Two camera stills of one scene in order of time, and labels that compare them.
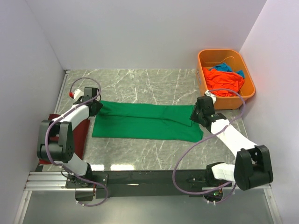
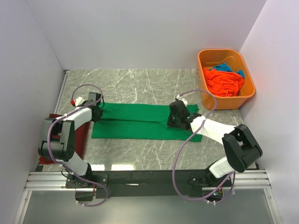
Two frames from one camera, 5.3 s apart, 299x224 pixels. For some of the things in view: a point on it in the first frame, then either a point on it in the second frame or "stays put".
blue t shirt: x=224 y=67 stays put
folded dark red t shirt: x=80 y=134 stays put
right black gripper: x=193 y=116 → x=169 y=122
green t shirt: x=161 y=121 stays put
